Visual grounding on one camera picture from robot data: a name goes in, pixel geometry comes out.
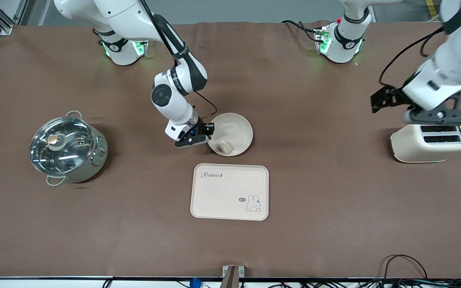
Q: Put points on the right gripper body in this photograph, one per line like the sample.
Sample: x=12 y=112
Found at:
x=203 y=127

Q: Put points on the small cream bun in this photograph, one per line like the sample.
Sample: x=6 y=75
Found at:
x=224 y=146

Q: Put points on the round cream plate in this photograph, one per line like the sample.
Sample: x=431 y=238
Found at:
x=234 y=130

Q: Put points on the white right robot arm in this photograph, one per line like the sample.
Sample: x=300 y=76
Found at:
x=174 y=100

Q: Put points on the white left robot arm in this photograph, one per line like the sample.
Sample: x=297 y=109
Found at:
x=446 y=68

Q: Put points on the cream two-slot toaster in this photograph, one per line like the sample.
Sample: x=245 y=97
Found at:
x=414 y=148

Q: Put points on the cream rabbit print tray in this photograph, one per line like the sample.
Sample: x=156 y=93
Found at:
x=226 y=192

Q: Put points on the brown table mat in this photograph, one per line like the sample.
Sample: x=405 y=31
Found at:
x=294 y=120

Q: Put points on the grey electric cooking pot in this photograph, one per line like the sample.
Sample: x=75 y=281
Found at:
x=96 y=158

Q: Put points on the glass pot lid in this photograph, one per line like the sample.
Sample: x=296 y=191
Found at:
x=60 y=146

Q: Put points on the blue round knob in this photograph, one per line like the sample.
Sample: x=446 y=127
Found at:
x=195 y=283

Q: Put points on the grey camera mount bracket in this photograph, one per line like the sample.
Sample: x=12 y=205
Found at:
x=232 y=276

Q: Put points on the aluminium frame profile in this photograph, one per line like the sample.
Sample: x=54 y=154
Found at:
x=2 y=20

